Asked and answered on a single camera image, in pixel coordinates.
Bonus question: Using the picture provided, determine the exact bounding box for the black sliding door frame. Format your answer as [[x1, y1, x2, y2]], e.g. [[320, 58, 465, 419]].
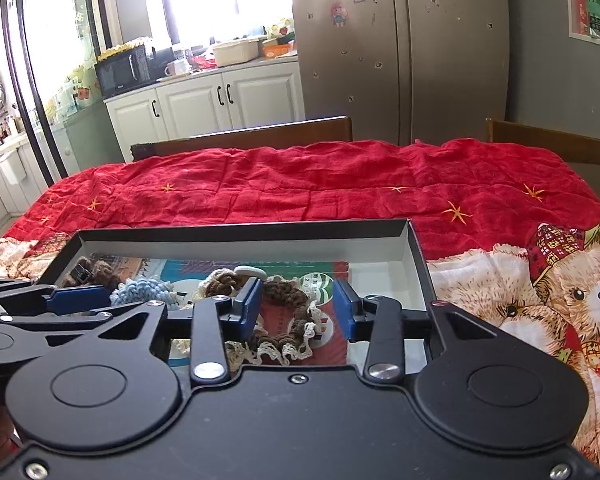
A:
[[0, 0, 66, 186]]

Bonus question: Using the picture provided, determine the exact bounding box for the dark brown furry hair clip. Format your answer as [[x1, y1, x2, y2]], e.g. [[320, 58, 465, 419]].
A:
[[62, 257, 121, 292]]

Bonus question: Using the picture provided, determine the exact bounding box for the black microwave oven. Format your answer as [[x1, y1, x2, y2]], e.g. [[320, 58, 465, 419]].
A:
[[95, 44, 154, 99]]

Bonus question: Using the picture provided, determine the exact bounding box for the cream rectangular basin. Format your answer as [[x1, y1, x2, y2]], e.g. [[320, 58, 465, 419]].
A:
[[212, 37, 260, 67]]

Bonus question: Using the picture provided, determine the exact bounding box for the wooden chair back right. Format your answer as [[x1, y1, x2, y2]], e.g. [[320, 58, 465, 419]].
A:
[[486, 118, 600, 165]]

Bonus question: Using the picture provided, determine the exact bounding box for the black shallow box tray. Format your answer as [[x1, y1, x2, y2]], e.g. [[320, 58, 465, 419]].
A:
[[28, 220, 436, 378]]

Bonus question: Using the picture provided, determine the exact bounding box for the light blue knitted scrunchie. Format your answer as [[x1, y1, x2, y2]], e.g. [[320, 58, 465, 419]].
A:
[[109, 278, 178, 307]]

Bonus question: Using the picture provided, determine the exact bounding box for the beige double-door refrigerator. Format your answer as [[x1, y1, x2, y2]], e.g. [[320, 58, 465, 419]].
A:
[[292, 0, 509, 145]]

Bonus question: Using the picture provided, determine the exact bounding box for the red quilted bear blanket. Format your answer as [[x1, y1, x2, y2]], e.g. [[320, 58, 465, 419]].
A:
[[0, 139, 600, 466]]

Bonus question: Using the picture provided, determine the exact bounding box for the white mug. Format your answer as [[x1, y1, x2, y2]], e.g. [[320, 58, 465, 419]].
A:
[[164, 58, 190, 77]]

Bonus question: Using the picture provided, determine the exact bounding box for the brown cream lace scrunchie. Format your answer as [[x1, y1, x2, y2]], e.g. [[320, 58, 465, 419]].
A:
[[194, 266, 323, 372]]

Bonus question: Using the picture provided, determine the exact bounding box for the white kitchen cabinet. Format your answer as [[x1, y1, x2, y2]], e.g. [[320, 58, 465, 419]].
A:
[[105, 56, 306, 162]]

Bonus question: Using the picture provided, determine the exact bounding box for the dark wooden chair back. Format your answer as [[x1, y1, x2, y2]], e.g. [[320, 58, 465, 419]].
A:
[[131, 116, 353, 162]]

